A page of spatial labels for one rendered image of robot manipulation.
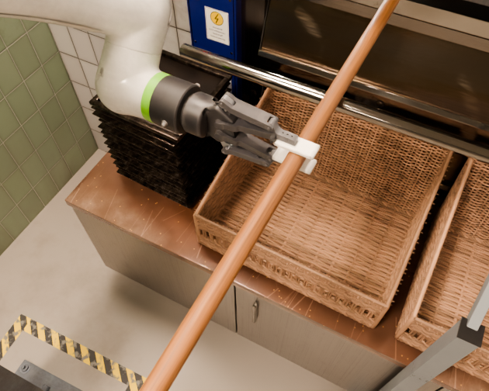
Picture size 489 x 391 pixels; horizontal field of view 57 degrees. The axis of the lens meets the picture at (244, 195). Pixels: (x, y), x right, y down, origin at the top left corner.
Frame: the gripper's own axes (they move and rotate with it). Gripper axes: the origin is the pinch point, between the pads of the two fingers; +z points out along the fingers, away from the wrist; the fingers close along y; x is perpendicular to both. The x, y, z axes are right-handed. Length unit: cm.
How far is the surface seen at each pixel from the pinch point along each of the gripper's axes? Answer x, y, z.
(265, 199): 11.6, -1.4, 0.2
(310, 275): -4.2, 48.2, 7.2
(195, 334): 33.7, -0.8, 1.4
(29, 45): -40, 49, -122
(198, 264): 2, 61, -24
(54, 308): 24, 119, -84
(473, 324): 2.8, 23.3, 39.0
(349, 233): -28, 60, 11
